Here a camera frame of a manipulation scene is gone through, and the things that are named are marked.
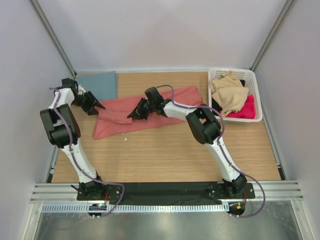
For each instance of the aluminium front rail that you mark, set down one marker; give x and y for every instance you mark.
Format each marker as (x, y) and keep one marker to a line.
(278, 190)

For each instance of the aluminium frame post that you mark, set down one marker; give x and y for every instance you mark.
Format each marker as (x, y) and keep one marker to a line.
(52, 35)
(279, 21)

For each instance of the left aluminium frame post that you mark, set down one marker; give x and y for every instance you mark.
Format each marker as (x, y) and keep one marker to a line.
(52, 35)

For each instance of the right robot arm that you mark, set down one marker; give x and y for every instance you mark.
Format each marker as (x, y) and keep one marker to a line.
(205, 128)

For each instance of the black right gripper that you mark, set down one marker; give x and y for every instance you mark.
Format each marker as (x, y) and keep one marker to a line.
(138, 113)

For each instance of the folded blue-grey t-shirt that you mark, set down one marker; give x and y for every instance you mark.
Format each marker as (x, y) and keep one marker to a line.
(104, 86)

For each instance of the salmon red t-shirt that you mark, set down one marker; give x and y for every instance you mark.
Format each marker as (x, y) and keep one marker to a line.
(128, 114)

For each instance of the magenta pink t-shirt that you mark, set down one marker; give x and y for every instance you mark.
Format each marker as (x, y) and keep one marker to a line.
(247, 111)

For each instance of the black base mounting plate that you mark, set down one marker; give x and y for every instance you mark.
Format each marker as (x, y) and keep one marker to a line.
(166, 193)

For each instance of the right aluminium frame post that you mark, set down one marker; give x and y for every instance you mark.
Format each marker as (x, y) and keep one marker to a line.
(279, 21)

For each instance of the black garment in basket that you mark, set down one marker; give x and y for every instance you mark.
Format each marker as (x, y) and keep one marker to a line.
(216, 106)

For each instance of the white plastic laundry basket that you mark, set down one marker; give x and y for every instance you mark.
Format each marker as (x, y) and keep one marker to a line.
(250, 82)

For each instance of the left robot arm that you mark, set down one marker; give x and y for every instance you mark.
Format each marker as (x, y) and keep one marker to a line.
(64, 132)

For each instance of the perforated cable duct strip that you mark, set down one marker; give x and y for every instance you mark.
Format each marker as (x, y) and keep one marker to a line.
(100, 208)

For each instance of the beige t-shirt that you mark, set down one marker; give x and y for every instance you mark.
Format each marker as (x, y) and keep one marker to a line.
(228, 95)

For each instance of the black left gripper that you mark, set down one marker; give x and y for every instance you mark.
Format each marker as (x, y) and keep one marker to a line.
(92, 103)

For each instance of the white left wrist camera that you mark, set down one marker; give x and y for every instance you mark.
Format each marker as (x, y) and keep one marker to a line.
(80, 90)

